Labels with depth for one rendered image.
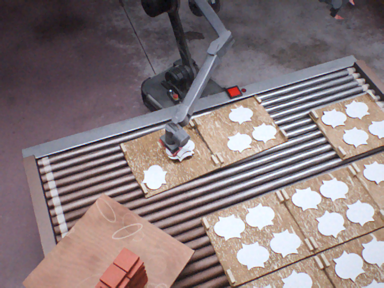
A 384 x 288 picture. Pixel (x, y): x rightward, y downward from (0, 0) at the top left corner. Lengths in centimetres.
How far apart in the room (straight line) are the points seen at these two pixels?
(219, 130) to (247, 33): 220
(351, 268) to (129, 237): 99
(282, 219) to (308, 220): 12
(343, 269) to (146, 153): 109
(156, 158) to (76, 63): 207
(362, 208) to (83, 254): 131
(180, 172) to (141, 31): 242
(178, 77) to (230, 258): 175
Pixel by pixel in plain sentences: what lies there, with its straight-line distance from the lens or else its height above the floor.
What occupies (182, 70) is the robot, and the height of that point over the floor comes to 42.
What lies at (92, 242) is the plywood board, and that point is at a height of 104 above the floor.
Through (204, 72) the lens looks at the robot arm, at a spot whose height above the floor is 132.
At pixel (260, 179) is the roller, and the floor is 92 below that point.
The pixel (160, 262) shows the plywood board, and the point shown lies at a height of 104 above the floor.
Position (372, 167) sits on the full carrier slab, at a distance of 248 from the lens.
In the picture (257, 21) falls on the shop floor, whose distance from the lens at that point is 466.
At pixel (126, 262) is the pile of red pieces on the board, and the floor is 129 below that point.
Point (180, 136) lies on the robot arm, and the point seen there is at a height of 118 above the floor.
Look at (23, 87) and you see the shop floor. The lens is 410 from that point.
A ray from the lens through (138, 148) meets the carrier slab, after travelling 234.
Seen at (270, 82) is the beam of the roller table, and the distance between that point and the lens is 274.
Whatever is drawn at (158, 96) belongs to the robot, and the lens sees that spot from 351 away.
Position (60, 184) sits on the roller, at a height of 91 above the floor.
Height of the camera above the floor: 283
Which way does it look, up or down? 53 degrees down
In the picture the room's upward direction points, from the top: 4 degrees clockwise
